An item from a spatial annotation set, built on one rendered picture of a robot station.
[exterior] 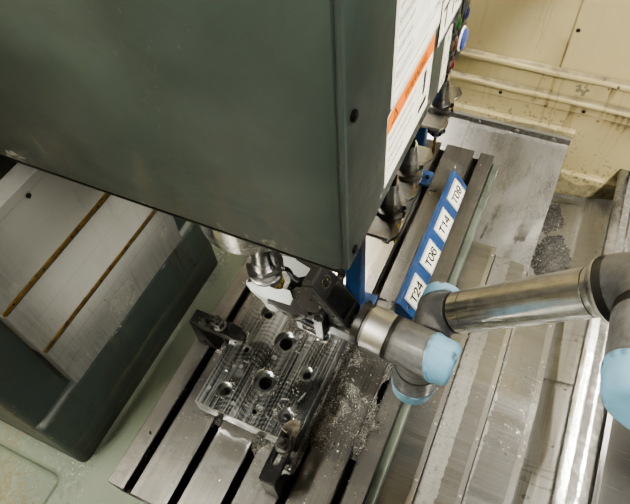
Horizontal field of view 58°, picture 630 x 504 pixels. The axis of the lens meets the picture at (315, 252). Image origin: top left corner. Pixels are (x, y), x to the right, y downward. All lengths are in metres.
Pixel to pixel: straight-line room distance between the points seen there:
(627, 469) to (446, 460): 0.84
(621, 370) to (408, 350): 0.30
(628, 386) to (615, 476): 1.39
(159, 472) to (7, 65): 0.88
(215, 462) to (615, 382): 0.82
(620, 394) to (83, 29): 0.67
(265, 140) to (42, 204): 0.69
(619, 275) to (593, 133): 1.08
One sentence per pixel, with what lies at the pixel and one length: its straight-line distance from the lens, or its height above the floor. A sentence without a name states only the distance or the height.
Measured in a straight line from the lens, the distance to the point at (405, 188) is 1.20.
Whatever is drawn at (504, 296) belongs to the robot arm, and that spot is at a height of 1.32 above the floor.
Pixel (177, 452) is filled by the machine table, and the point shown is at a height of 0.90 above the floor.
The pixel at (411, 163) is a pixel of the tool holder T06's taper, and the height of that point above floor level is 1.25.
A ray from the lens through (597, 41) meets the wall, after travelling 1.70.
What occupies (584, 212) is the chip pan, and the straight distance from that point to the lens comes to 2.00.
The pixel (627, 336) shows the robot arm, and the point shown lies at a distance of 0.76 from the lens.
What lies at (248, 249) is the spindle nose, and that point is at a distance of 0.79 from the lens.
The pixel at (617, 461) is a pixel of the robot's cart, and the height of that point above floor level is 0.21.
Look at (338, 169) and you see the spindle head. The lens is 0.50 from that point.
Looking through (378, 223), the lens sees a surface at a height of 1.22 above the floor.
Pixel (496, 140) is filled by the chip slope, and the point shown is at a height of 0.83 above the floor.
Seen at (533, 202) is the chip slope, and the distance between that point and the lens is 1.83.
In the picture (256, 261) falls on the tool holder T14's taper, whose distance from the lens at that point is 0.92.
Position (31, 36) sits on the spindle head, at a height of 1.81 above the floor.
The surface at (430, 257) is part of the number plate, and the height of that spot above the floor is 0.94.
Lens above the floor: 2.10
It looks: 54 degrees down
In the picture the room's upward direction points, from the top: 6 degrees counter-clockwise
